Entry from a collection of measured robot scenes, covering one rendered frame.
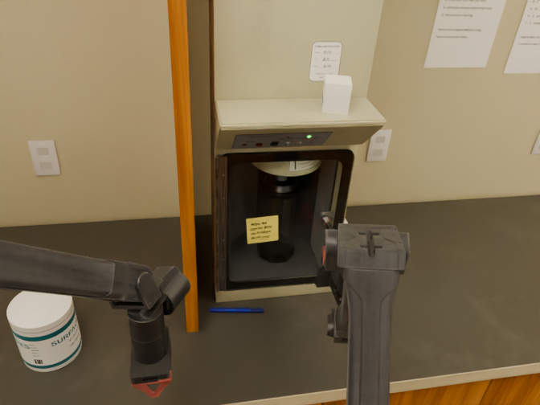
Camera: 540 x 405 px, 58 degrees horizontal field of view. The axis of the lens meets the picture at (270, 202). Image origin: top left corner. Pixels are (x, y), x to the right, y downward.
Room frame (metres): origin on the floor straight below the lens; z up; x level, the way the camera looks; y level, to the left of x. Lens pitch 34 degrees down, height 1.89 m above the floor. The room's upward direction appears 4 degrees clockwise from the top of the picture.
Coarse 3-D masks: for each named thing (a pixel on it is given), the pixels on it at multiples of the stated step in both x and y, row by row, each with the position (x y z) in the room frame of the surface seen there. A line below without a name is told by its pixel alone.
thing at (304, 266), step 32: (256, 160) 0.91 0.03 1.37; (288, 160) 0.93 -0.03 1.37; (320, 160) 0.94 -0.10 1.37; (352, 160) 0.96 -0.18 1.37; (256, 192) 0.91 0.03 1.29; (288, 192) 0.93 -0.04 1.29; (320, 192) 0.94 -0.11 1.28; (288, 224) 0.93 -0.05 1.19; (320, 224) 0.95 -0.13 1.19; (256, 256) 0.91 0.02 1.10; (288, 256) 0.93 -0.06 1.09; (320, 256) 0.95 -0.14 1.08
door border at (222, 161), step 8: (256, 152) 0.92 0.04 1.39; (224, 160) 0.89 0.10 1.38; (224, 168) 0.89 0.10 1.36; (216, 176) 0.89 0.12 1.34; (224, 176) 0.89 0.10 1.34; (224, 184) 0.89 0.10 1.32; (216, 192) 0.89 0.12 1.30; (224, 192) 0.89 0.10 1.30; (224, 200) 0.89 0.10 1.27; (224, 208) 0.89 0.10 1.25; (216, 216) 0.89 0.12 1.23; (224, 216) 0.89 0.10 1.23; (224, 224) 0.89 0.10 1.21; (216, 232) 0.89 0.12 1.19; (224, 232) 0.90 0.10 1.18; (224, 240) 0.89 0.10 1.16; (216, 248) 0.89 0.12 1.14; (224, 248) 0.89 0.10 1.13; (224, 256) 0.89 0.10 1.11; (216, 264) 0.89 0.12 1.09; (224, 264) 0.90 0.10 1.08; (224, 272) 0.89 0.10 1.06; (216, 280) 0.89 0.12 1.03; (224, 280) 0.90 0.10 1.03; (224, 288) 0.90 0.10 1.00
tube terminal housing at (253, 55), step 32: (224, 0) 0.91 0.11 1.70; (256, 0) 0.92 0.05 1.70; (288, 0) 0.93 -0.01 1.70; (320, 0) 0.94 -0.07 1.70; (352, 0) 0.96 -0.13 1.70; (224, 32) 0.91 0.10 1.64; (256, 32) 0.92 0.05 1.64; (288, 32) 0.93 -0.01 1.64; (320, 32) 0.95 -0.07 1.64; (352, 32) 0.96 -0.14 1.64; (224, 64) 0.91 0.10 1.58; (256, 64) 0.92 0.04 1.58; (288, 64) 0.93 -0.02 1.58; (352, 64) 0.96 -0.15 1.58; (224, 96) 0.91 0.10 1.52; (256, 96) 0.92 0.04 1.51; (288, 96) 0.94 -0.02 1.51; (320, 96) 0.95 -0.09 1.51; (352, 96) 0.97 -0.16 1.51; (256, 288) 0.93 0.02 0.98; (288, 288) 0.95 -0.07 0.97; (320, 288) 0.96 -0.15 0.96
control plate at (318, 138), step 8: (240, 136) 0.82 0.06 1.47; (248, 136) 0.83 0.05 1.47; (256, 136) 0.83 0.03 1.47; (264, 136) 0.84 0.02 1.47; (272, 136) 0.84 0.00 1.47; (280, 136) 0.85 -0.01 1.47; (296, 136) 0.86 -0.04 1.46; (304, 136) 0.86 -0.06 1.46; (312, 136) 0.87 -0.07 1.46; (320, 136) 0.87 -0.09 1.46; (328, 136) 0.88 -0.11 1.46; (240, 144) 0.86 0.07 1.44; (248, 144) 0.87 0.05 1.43; (264, 144) 0.88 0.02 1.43; (280, 144) 0.89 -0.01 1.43; (296, 144) 0.90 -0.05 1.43; (304, 144) 0.90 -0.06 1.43; (312, 144) 0.91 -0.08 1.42; (320, 144) 0.91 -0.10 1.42
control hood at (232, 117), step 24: (216, 120) 0.85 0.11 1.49; (240, 120) 0.81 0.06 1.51; (264, 120) 0.82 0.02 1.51; (288, 120) 0.83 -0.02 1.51; (312, 120) 0.84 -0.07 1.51; (336, 120) 0.84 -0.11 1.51; (360, 120) 0.85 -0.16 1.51; (384, 120) 0.86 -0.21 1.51; (216, 144) 0.86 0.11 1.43; (336, 144) 0.93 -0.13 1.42; (360, 144) 0.94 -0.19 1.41
